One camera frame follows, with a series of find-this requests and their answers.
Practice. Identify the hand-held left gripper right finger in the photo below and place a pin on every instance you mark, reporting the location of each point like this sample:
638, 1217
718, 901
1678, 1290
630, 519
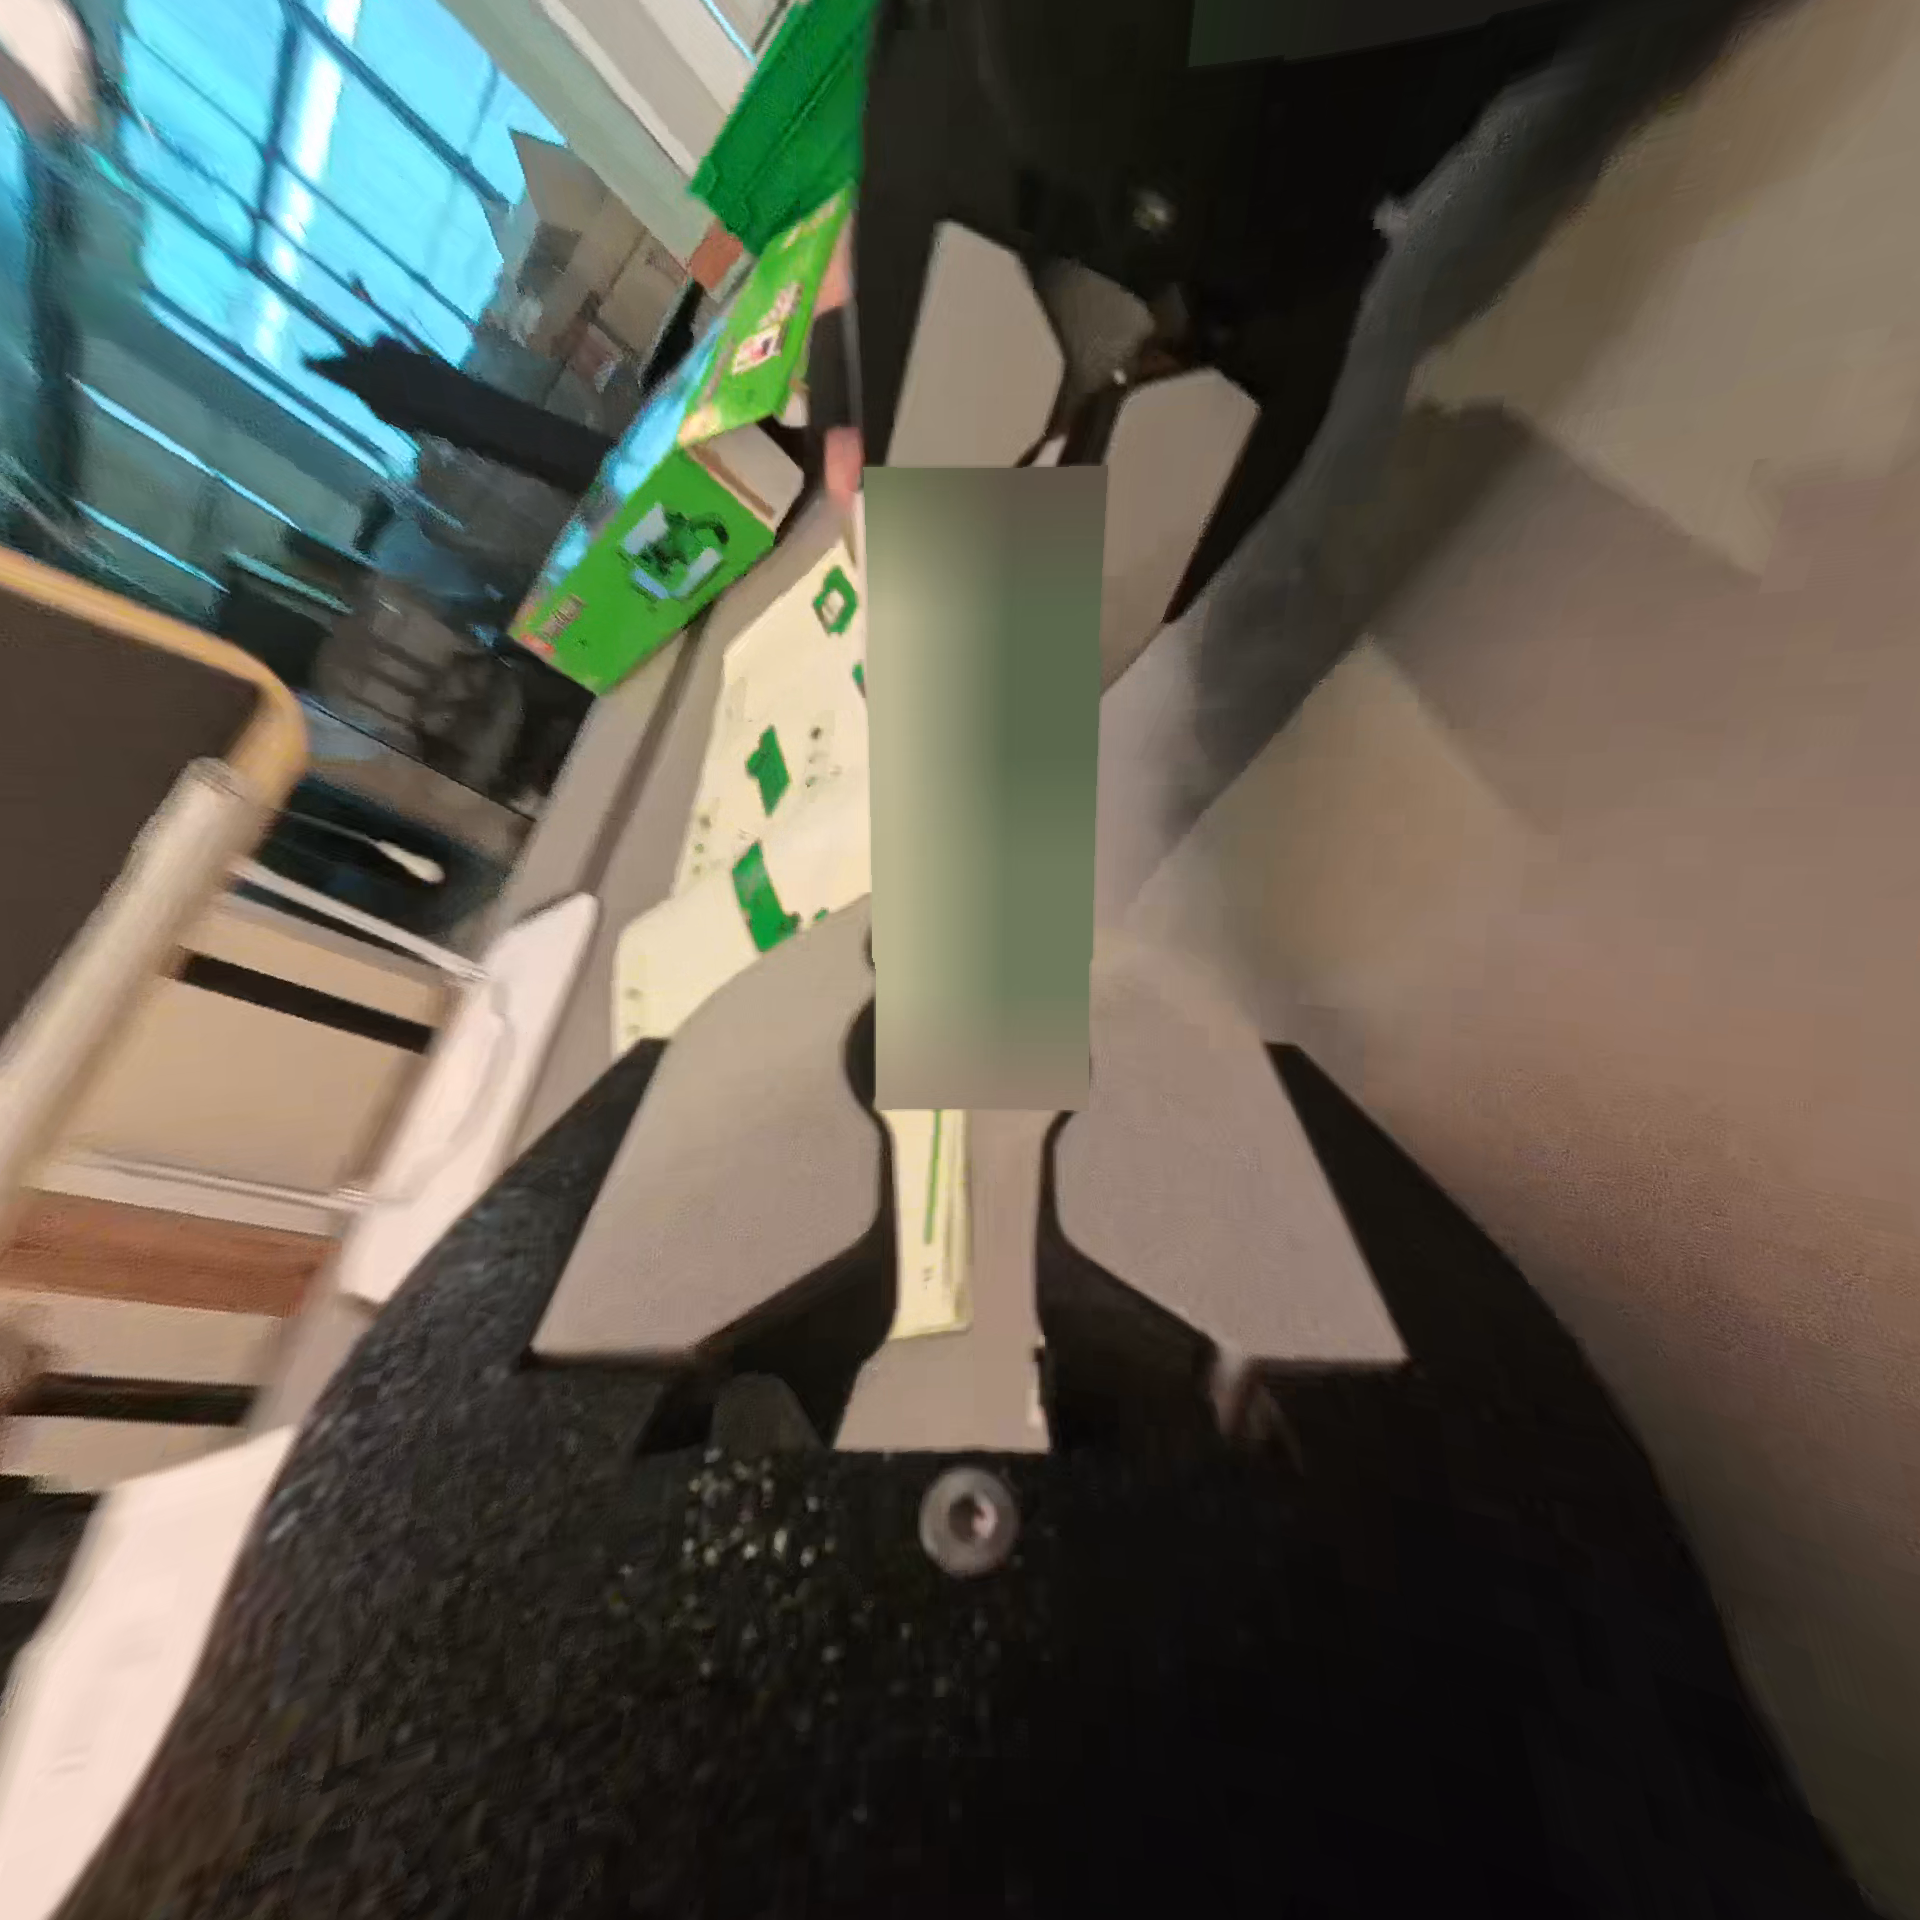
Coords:
1215, 1214

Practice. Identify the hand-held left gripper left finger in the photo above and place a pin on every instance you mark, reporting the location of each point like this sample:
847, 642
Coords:
705, 1184

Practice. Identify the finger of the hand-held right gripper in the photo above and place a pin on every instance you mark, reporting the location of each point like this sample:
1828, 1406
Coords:
1177, 495
974, 345

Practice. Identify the person's right hand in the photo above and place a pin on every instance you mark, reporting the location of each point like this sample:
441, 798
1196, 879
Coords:
845, 451

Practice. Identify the white stand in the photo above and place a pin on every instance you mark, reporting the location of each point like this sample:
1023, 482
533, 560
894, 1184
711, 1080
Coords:
495, 1050

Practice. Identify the green plastic bin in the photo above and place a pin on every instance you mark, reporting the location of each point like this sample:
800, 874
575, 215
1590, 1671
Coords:
786, 120

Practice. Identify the green cardboard toy box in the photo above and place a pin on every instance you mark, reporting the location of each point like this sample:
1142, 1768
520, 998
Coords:
662, 555

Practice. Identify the building instruction booklet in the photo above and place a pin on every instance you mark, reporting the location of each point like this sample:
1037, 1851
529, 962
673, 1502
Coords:
797, 720

